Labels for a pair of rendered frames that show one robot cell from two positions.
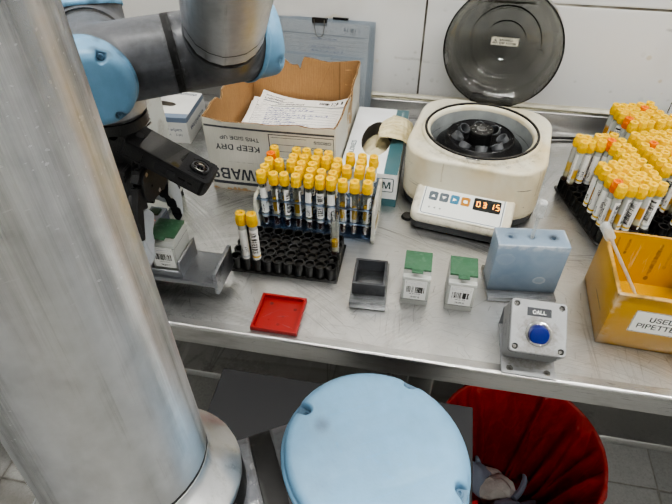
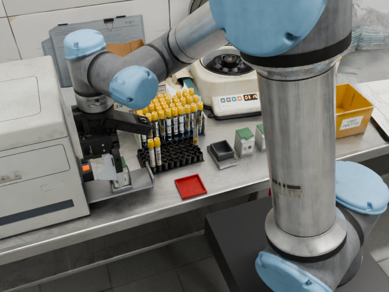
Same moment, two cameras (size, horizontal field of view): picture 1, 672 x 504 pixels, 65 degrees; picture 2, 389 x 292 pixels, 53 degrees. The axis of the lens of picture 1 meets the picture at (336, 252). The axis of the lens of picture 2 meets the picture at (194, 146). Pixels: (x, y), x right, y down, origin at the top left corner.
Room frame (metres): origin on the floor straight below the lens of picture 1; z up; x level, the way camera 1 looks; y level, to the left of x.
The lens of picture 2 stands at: (-0.09, 0.43, 1.64)
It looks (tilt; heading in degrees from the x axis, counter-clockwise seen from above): 42 degrees down; 329
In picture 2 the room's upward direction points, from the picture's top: straight up
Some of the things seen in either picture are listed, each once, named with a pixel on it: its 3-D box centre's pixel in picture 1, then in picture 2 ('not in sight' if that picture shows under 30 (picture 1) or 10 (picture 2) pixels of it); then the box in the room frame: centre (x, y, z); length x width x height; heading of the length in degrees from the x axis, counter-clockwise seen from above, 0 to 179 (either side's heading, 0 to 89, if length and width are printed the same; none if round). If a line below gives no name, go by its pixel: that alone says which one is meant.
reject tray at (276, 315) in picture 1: (279, 313); (190, 186); (0.51, 0.08, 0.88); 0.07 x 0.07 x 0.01; 79
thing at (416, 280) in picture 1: (416, 277); (244, 142); (0.56, -0.12, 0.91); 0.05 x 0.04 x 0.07; 169
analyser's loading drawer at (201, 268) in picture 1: (160, 258); (111, 183); (0.59, 0.27, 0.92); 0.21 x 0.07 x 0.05; 79
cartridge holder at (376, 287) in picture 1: (370, 280); (221, 152); (0.57, -0.05, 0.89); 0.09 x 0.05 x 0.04; 171
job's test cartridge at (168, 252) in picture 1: (170, 246); (118, 174); (0.58, 0.24, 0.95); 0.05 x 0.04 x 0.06; 169
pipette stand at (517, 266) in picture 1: (523, 262); not in sight; (0.57, -0.28, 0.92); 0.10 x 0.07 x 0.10; 86
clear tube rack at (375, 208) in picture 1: (319, 203); (168, 124); (0.74, 0.03, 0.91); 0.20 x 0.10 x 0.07; 79
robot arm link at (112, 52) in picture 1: (110, 64); (130, 77); (0.50, 0.22, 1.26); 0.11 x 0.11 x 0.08; 19
